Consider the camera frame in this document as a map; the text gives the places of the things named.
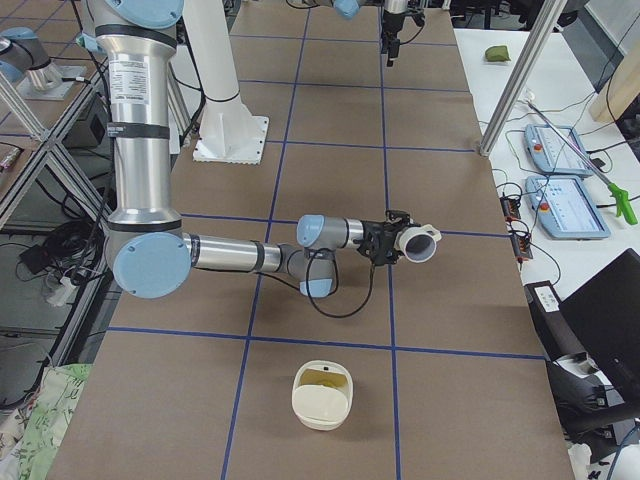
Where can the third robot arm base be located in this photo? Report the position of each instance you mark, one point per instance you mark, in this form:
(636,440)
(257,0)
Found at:
(26,64)

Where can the blue teach pendant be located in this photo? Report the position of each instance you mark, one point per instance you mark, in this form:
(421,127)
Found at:
(564,209)
(550,154)

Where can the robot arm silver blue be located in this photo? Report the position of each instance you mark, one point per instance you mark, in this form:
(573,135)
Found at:
(148,252)
(348,9)

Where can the lemon slice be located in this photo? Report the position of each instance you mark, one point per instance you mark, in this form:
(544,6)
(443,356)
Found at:
(328,384)

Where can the green cloth pouch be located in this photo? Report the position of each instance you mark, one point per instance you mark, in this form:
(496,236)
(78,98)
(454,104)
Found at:
(497,54)

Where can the green patterned cloth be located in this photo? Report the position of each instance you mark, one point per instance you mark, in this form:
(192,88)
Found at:
(31,435)

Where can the red black connector block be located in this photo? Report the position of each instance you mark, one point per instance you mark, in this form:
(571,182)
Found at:
(521,247)
(510,208)

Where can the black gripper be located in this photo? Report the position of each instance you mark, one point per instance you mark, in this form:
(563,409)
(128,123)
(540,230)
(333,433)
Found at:
(393,24)
(376,242)

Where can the cream trash bin with lid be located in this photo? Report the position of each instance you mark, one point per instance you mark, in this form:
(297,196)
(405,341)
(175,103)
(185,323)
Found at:
(317,407)

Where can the white mug with HOME print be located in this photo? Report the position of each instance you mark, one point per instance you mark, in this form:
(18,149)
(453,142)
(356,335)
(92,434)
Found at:
(418,244)

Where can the metal reacher grabber tool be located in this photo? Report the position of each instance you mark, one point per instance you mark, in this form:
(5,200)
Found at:
(621,196)

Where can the far blue teach pendant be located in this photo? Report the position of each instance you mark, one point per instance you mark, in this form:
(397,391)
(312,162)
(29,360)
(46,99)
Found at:
(550,154)

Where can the black box under table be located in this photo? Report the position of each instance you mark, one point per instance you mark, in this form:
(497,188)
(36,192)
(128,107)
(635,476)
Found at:
(90,127)

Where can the wooden board upright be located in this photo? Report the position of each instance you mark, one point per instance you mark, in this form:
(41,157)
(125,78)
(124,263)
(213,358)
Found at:
(620,90)

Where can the near blue teach pendant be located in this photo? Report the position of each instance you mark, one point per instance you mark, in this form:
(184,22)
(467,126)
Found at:
(564,209)

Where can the aluminium frame post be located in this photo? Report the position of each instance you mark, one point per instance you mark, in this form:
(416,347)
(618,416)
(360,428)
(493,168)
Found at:
(536,40)

